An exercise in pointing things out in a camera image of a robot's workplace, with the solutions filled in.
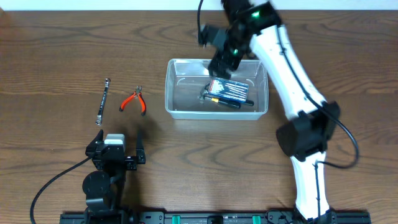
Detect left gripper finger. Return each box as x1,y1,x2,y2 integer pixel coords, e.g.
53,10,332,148
136,130,144,156
91,129,104,146

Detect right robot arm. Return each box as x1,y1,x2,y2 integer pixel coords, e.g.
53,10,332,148
198,1,340,221

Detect precision screwdriver set case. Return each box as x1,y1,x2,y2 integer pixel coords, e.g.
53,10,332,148
208,78,249,103

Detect orange handled pliers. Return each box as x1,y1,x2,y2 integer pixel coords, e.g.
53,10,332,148
119,86,147,116

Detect silver black wrench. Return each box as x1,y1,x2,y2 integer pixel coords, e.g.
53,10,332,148
96,78,111,126

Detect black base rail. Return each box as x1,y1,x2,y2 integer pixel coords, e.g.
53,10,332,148
59,210,372,224

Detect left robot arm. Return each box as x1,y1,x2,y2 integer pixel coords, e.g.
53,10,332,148
82,130,146,213

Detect black yellow screwdriver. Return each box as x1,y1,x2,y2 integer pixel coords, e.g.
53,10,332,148
204,96,241,109

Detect clear plastic container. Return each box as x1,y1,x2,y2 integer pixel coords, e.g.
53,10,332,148
165,58,269,120

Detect small claw hammer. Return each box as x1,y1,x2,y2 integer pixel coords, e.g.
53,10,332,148
199,83,254,106

